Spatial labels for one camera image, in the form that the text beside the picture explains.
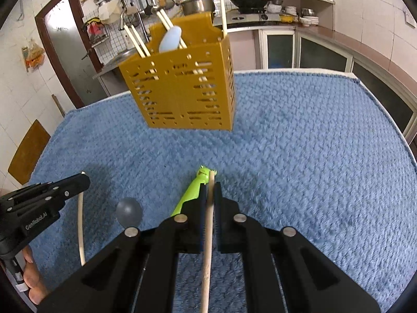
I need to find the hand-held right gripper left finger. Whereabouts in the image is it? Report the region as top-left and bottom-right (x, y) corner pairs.
(37, 183), (207, 313)

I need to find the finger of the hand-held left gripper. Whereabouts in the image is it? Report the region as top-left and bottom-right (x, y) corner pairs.
(3, 174), (91, 203)
(9, 189), (71, 215)

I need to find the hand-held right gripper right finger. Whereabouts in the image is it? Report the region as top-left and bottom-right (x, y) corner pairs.
(213, 182), (381, 313)

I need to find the pale wooden chopstick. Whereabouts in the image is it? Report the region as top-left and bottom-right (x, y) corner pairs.
(130, 26), (152, 56)
(123, 24), (146, 58)
(219, 0), (228, 37)
(157, 11), (183, 50)
(161, 10), (187, 49)
(78, 171), (87, 266)
(200, 170), (216, 313)

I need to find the yellow slotted utensil holder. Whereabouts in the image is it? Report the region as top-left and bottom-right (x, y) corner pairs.
(118, 11), (236, 131)

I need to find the person's left hand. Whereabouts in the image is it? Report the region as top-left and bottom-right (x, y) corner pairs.
(21, 247), (50, 304)

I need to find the brown wooden board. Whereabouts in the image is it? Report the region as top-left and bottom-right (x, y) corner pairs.
(7, 119), (52, 186)

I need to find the dark grey spoon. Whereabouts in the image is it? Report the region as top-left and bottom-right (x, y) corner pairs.
(116, 197), (143, 229)

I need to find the wooden stick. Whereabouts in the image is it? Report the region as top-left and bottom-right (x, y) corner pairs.
(51, 94), (66, 118)

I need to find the blue knitted towel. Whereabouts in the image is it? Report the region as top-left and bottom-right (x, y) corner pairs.
(29, 68), (417, 313)

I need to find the steel sink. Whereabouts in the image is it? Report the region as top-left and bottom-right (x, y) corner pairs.
(93, 48), (131, 79)

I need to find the brown framed door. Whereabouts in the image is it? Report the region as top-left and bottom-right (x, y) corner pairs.
(35, 0), (109, 109)

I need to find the hanging orange plastic bag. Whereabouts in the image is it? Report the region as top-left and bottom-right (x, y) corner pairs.
(21, 39), (46, 73)

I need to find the light blue spoon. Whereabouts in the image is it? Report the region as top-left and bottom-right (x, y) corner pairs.
(158, 25), (182, 53)

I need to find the steel faucet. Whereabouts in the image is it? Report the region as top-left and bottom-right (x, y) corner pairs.
(119, 5), (148, 45)

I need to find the white hanging bag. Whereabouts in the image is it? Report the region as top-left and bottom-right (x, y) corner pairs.
(98, 2), (125, 24)

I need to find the glass cabinet door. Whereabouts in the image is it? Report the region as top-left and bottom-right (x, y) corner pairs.
(298, 34), (354, 73)
(262, 29), (296, 70)

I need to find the steel gas stove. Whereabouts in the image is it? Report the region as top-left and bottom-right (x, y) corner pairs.
(213, 10), (285, 29)

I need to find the steel cooking pot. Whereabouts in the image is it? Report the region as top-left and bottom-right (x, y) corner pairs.
(177, 0), (218, 16)

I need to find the black wok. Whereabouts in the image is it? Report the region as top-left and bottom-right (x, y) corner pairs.
(229, 0), (284, 10)

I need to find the stack of white bowls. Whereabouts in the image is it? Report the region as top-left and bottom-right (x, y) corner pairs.
(299, 8), (319, 27)

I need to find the green frog handle utensil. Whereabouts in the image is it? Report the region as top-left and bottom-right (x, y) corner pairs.
(170, 165), (218, 218)

